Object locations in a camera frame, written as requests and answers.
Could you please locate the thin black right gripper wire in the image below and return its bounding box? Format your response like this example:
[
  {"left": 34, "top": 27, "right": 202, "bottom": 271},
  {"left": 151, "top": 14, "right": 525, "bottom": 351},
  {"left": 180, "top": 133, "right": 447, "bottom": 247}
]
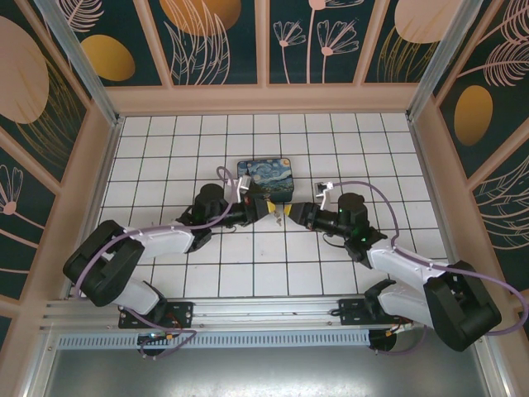
[{"left": 320, "top": 232, "right": 349, "bottom": 250}]

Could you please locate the thin black left gripper wire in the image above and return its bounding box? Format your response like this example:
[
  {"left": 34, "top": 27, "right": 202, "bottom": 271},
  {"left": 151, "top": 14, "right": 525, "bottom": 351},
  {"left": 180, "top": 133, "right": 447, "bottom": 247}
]
[{"left": 212, "top": 222, "right": 249, "bottom": 237}]

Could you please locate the grey metal sheet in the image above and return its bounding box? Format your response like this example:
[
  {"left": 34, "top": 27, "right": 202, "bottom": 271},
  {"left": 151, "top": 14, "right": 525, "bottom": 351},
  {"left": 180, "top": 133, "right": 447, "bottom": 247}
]
[{"left": 39, "top": 346, "right": 503, "bottom": 397}]

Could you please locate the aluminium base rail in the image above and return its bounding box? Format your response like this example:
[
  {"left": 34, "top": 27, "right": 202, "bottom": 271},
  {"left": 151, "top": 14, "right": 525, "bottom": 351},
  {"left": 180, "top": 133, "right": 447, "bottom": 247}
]
[{"left": 39, "top": 293, "right": 491, "bottom": 332}]

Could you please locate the slotted grey cable duct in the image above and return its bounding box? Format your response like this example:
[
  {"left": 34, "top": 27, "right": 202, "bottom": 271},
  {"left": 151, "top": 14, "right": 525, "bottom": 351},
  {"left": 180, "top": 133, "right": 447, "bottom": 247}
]
[{"left": 57, "top": 330, "right": 371, "bottom": 348}]

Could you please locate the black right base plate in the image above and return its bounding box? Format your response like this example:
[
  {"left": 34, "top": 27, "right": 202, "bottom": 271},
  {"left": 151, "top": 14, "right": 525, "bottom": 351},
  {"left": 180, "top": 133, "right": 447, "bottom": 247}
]
[{"left": 337, "top": 295, "right": 388, "bottom": 328}]

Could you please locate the thin black gripper wire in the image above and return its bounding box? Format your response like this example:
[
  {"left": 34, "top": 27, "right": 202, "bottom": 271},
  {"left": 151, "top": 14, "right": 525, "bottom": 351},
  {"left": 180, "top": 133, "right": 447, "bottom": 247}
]
[
  {"left": 320, "top": 232, "right": 349, "bottom": 250},
  {"left": 212, "top": 222, "right": 249, "bottom": 237}
]

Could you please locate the small circuit board with wires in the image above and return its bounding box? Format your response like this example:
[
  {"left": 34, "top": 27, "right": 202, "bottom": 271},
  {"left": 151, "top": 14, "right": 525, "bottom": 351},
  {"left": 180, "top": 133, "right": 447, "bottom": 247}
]
[{"left": 137, "top": 329, "right": 179, "bottom": 347}]

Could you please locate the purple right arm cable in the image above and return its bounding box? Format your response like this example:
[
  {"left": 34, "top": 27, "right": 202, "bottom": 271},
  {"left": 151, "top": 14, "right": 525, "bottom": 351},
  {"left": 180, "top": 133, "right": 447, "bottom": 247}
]
[{"left": 330, "top": 179, "right": 529, "bottom": 357}]

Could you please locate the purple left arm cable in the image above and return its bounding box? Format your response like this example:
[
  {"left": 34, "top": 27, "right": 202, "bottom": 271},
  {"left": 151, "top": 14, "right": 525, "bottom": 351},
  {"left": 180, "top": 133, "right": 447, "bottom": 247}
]
[{"left": 74, "top": 165, "right": 249, "bottom": 361}]

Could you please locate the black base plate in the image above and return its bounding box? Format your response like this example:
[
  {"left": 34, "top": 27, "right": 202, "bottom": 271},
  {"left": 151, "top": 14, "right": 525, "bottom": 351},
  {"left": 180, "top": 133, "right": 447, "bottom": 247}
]
[
  {"left": 337, "top": 295, "right": 388, "bottom": 328},
  {"left": 118, "top": 300, "right": 195, "bottom": 330}
]

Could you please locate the teal starry night tin box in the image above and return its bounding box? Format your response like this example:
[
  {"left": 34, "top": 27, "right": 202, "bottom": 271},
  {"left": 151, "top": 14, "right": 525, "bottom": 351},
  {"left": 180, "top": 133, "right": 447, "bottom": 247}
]
[{"left": 236, "top": 158, "right": 296, "bottom": 203}]

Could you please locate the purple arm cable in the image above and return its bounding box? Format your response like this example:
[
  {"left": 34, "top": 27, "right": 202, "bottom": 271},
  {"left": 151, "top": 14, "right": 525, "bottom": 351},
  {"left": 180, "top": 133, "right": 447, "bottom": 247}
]
[
  {"left": 330, "top": 179, "right": 529, "bottom": 357},
  {"left": 74, "top": 165, "right": 249, "bottom": 361}
]

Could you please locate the orange connector with wires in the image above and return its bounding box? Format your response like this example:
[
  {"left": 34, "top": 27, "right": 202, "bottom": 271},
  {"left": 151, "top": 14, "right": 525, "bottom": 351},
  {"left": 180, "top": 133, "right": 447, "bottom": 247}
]
[{"left": 384, "top": 321, "right": 414, "bottom": 337}]

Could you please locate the aluminium frame post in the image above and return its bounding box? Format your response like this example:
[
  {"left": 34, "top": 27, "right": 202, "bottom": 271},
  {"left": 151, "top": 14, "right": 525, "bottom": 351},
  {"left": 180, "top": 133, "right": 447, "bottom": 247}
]
[
  {"left": 32, "top": 0, "right": 125, "bottom": 127},
  {"left": 407, "top": 0, "right": 497, "bottom": 123}
]

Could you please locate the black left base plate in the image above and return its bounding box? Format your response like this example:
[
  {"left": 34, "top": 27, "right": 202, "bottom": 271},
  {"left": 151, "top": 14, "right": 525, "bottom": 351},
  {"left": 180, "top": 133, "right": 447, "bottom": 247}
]
[{"left": 118, "top": 300, "right": 195, "bottom": 330}]

